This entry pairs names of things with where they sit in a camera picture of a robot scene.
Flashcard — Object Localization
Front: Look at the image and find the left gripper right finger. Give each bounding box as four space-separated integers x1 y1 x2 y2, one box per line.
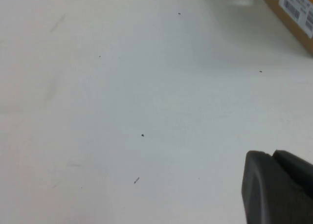
272 149 313 210

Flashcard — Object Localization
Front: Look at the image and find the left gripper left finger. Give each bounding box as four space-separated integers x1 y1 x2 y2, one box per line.
241 150 313 224

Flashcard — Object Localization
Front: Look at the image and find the brown cardboard shoe box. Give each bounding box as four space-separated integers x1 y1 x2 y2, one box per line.
260 0 313 55

